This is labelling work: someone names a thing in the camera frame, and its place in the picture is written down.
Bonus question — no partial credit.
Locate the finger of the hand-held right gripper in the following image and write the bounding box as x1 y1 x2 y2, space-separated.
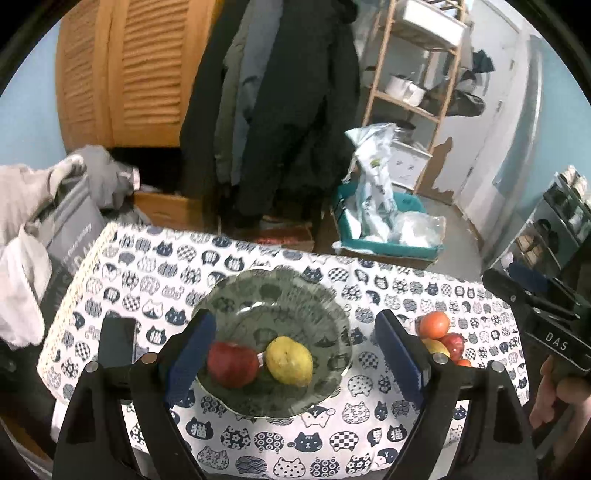
521 267 591 315
482 268 578 320

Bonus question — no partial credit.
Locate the dark hanging coat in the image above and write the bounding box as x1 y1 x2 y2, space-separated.
179 0 362 227

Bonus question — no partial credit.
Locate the orange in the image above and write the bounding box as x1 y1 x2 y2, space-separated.
418 311 451 340

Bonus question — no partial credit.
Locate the red flat box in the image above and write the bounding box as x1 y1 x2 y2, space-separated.
254 222 317 252

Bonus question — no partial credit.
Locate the grey-green hanging jacket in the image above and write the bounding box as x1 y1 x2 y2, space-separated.
215 28 259 185

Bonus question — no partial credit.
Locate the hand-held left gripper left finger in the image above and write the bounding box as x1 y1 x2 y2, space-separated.
53 311 218 480

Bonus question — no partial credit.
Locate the wooden shelf rack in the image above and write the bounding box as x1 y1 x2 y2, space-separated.
360 0 469 197

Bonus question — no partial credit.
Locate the cat print tablecloth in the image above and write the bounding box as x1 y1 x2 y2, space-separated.
37 222 532 480

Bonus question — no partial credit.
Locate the white storage bin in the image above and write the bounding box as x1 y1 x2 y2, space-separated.
399 0 466 47

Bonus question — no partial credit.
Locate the white cloth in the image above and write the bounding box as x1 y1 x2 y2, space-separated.
0 154 86 349

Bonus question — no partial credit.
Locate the dark hanging clothing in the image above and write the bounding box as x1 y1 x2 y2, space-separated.
443 48 496 118

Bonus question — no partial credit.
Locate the clear plastic bag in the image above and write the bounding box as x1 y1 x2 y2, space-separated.
388 212 448 247

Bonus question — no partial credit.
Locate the small yellow lemon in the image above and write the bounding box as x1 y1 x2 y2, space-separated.
422 338 451 358

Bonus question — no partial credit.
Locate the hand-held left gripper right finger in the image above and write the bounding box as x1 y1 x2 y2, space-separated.
374 309 539 480

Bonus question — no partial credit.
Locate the grey printed bag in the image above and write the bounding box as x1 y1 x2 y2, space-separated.
39 182 109 319

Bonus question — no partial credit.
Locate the person's right hand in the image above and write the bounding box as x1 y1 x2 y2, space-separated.
529 357 591 445

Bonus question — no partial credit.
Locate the grey garment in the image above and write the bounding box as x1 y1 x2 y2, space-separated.
51 145 141 210

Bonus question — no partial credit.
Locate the shoe rack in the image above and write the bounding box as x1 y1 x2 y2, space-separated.
499 165 591 280

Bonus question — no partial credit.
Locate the wooden louvered door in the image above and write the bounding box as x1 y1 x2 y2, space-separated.
108 0 220 148
54 0 117 148

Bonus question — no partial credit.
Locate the white drawer cabinet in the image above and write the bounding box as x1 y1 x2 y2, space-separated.
390 138 434 189

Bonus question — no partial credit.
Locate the white printed rice bag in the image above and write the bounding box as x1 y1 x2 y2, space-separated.
344 122 402 243

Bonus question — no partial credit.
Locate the small red apple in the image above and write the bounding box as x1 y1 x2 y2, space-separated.
438 332 466 361

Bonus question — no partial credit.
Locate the white pot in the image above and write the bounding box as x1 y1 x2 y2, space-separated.
385 74 428 106

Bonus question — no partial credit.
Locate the teal plastic box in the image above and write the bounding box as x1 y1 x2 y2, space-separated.
330 182 444 259

